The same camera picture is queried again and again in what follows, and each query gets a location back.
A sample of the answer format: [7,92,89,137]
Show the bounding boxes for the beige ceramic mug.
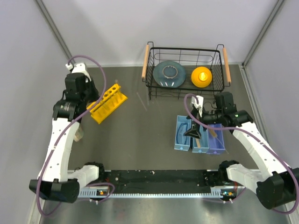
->
[74,126,84,142]

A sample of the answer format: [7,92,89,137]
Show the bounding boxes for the yellow test tube rack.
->
[86,85,128,124]

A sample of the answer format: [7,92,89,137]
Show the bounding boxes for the blue safety goggles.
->
[175,121,190,145]

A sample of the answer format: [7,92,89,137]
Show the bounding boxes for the wire test tube brush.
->
[209,129,229,154]

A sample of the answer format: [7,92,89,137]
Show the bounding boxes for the blue ceramic plate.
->
[153,61,186,88]

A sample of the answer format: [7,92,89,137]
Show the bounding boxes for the light blue bin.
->
[174,115,191,151]
[191,126,209,154]

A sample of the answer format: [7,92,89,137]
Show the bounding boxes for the light blue middle bin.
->
[191,126,209,154]

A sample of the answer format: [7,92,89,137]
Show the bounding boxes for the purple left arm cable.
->
[37,55,115,217]

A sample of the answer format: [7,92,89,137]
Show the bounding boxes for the yellow ribbed bowl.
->
[191,66,213,88]

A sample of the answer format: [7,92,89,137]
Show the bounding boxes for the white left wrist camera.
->
[65,62,91,80]

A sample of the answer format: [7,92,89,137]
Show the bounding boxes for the wooden test tube holder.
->
[195,138,201,148]

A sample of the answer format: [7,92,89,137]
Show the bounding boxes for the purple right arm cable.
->
[184,93,299,215]

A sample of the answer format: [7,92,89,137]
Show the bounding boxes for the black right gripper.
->
[184,106,224,139]

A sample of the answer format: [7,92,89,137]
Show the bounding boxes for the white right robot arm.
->
[184,92,299,215]

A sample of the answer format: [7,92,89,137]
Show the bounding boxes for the short glass test tube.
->
[99,91,110,111]

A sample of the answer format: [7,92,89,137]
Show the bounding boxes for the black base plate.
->
[92,170,234,193]

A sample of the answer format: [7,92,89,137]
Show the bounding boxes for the black wire basket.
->
[142,42,231,99]

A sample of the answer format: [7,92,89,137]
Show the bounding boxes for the light blue left bin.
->
[174,115,191,151]

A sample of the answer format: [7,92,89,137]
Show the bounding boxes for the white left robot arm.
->
[29,71,106,203]

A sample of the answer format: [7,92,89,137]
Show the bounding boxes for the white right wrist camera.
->
[191,95,204,118]

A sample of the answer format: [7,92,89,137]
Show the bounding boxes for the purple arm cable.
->
[184,93,299,215]
[37,55,115,217]

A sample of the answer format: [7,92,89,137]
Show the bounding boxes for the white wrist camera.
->
[65,62,91,80]
[191,95,204,118]

